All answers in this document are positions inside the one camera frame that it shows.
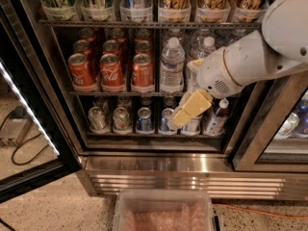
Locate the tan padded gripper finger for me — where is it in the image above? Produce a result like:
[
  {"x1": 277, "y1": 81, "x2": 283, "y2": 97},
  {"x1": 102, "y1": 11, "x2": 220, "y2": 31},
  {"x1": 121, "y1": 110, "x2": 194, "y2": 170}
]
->
[
  {"x1": 187, "y1": 58, "x2": 204, "y2": 71},
  {"x1": 167, "y1": 90, "x2": 213, "y2": 130}
]

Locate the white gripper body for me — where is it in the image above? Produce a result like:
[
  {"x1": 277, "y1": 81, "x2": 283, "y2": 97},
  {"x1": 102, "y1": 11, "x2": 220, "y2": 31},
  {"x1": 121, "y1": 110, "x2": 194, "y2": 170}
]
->
[{"x1": 196, "y1": 47, "x2": 244, "y2": 99}]

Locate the water bottle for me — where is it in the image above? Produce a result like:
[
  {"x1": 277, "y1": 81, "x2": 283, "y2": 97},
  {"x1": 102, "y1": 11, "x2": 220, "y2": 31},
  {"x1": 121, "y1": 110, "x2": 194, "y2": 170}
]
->
[
  {"x1": 186, "y1": 37, "x2": 216, "y2": 90},
  {"x1": 163, "y1": 29, "x2": 185, "y2": 46},
  {"x1": 160, "y1": 38, "x2": 185, "y2": 93}
]

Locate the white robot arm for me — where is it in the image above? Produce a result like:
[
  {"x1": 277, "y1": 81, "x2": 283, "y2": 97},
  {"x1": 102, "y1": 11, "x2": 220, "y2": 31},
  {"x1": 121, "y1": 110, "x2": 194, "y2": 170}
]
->
[{"x1": 167, "y1": 0, "x2": 308, "y2": 130}]

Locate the left brown tea bottle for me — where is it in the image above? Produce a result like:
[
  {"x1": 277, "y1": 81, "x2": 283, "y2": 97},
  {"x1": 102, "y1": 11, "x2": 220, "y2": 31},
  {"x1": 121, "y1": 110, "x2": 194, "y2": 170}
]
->
[{"x1": 181, "y1": 115, "x2": 202, "y2": 136}]

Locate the brown tea bottle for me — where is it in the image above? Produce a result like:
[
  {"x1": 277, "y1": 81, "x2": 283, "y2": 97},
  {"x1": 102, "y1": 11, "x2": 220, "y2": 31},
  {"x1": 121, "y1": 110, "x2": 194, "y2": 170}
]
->
[
  {"x1": 181, "y1": 115, "x2": 202, "y2": 136},
  {"x1": 203, "y1": 98, "x2": 229, "y2": 137}
]

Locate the right brown tea bottle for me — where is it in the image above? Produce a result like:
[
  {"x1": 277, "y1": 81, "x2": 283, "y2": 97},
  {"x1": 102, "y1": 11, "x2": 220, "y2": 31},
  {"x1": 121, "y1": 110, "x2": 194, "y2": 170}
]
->
[{"x1": 203, "y1": 98, "x2": 229, "y2": 137}]

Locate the stainless steel fridge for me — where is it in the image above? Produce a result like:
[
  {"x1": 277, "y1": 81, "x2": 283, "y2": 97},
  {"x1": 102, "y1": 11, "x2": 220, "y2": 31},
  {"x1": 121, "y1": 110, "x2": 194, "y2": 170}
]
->
[{"x1": 5, "y1": 0, "x2": 308, "y2": 200}]

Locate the open fridge glass door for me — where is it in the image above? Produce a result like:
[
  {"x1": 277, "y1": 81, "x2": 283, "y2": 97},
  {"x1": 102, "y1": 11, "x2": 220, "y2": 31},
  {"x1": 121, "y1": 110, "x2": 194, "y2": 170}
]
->
[{"x1": 0, "y1": 9, "x2": 80, "y2": 203}]

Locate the front right cola can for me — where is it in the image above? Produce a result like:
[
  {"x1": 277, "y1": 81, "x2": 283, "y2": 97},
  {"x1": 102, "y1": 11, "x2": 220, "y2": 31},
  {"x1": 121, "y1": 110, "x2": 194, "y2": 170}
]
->
[{"x1": 131, "y1": 54, "x2": 155, "y2": 93}]

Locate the second row right cola can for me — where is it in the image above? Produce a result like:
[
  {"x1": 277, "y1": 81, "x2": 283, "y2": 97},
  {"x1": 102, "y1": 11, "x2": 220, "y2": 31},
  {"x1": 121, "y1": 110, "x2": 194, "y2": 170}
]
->
[{"x1": 135, "y1": 40, "x2": 153, "y2": 56}]

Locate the second row cola can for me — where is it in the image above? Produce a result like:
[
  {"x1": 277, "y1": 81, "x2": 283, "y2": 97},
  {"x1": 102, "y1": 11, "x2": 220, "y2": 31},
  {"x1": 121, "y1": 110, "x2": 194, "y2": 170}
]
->
[
  {"x1": 102, "y1": 39, "x2": 121, "y2": 56},
  {"x1": 135, "y1": 40, "x2": 153, "y2": 56},
  {"x1": 73, "y1": 39, "x2": 94, "y2": 58}
]

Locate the silver blue tall can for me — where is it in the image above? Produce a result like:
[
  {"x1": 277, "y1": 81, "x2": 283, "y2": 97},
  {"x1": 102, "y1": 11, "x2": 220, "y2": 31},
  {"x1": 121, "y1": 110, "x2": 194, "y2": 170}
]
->
[{"x1": 120, "y1": 0, "x2": 152, "y2": 23}]

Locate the front middle cola can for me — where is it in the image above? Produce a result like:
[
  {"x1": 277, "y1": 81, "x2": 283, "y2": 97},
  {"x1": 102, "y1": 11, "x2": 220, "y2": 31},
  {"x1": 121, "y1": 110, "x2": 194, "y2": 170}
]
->
[{"x1": 99, "y1": 54, "x2": 124, "y2": 92}]

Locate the second row middle cola can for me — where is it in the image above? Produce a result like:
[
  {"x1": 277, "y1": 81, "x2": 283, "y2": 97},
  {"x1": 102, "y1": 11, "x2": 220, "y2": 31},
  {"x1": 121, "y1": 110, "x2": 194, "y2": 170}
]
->
[{"x1": 102, "y1": 39, "x2": 121, "y2": 56}]

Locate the silver can bottom left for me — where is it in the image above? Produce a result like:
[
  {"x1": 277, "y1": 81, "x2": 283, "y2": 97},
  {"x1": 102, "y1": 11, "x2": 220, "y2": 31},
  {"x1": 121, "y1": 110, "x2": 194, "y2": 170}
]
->
[{"x1": 88, "y1": 107, "x2": 108, "y2": 134}]

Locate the green tall can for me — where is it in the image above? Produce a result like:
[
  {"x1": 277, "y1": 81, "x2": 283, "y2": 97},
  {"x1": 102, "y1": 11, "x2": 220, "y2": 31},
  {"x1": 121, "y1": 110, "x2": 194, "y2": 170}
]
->
[
  {"x1": 81, "y1": 0, "x2": 114, "y2": 21},
  {"x1": 38, "y1": 0, "x2": 81, "y2": 21}
]

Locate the front left cola can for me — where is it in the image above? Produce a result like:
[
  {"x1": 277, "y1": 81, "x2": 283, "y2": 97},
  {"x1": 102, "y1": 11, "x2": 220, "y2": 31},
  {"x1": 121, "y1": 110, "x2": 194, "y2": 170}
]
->
[{"x1": 68, "y1": 53, "x2": 95, "y2": 91}]

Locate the second row left cola can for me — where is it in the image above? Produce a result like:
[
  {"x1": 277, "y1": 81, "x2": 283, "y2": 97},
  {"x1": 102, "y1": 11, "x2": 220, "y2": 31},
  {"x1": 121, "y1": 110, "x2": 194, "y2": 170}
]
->
[{"x1": 73, "y1": 39, "x2": 94, "y2": 58}]

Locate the clear plastic storage bin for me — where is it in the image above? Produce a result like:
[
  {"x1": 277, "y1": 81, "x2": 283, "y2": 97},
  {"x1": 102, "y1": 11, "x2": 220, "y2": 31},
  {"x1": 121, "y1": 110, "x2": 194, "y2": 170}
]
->
[{"x1": 113, "y1": 190, "x2": 217, "y2": 231}]

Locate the green tall can top left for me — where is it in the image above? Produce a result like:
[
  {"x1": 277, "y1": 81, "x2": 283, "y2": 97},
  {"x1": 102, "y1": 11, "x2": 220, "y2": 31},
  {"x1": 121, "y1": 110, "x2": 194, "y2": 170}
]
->
[{"x1": 38, "y1": 0, "x2": 81, "y2": 21}]

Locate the orange extension cable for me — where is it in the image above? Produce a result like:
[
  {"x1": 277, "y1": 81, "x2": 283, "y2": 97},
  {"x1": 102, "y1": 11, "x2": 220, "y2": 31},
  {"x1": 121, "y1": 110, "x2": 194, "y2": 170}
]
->
[{"x1": 212, "y1": 203, "x2": 308, "y2": 220}]

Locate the black floor cable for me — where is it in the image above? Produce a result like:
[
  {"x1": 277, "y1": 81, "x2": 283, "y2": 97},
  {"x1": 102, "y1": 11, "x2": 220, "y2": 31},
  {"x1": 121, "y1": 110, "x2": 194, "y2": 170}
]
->
[{"x1": 0, "y1": 111, "x2": 51, "y2": 167}]

